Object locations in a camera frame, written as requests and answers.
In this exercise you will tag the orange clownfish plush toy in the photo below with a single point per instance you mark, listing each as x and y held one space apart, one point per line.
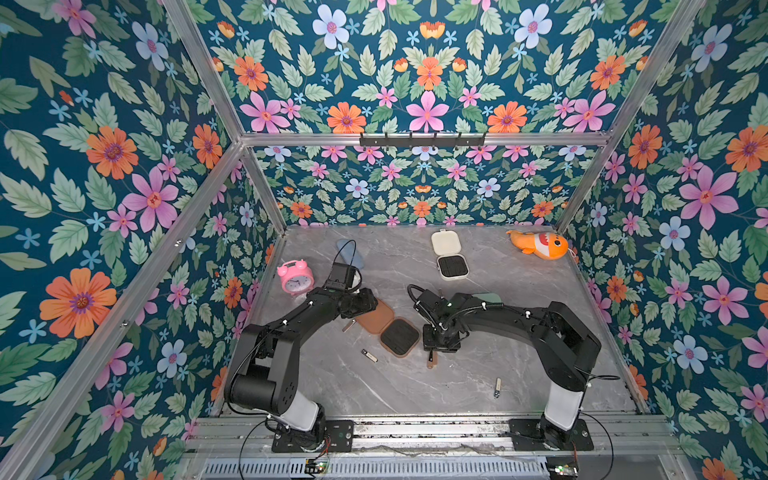
544 245

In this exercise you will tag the blue denim pouch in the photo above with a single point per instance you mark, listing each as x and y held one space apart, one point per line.
349 253

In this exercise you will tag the small cream nail clipper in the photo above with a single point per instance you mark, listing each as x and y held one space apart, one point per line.
369 356

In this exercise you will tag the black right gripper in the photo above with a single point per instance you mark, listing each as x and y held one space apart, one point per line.
440 336

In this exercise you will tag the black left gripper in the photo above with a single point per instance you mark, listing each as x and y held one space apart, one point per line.
368 303

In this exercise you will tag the mint green clipper case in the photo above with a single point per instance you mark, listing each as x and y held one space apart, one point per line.
488 298

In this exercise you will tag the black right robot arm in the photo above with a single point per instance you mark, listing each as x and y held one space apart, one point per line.
566 347

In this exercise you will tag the aluminium front rail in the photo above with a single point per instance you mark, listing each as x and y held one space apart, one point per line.
505 434

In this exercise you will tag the black hook rail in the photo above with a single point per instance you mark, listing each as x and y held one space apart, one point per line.
409 140

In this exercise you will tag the brown clipper case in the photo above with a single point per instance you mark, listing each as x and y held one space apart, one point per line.
397 335

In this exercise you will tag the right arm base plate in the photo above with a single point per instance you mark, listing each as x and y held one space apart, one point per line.
541 435

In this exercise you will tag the slanted brown nail clipper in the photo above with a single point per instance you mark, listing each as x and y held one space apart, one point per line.
348 325

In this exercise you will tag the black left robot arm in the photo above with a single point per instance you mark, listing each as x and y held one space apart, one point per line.
264 372

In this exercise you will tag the pink alarm clock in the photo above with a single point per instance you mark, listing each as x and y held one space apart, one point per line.
296 277

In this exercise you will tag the cream clipper case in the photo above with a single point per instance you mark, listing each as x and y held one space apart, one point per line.
451 263

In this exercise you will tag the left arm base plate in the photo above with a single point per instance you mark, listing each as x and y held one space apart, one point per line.
326 436

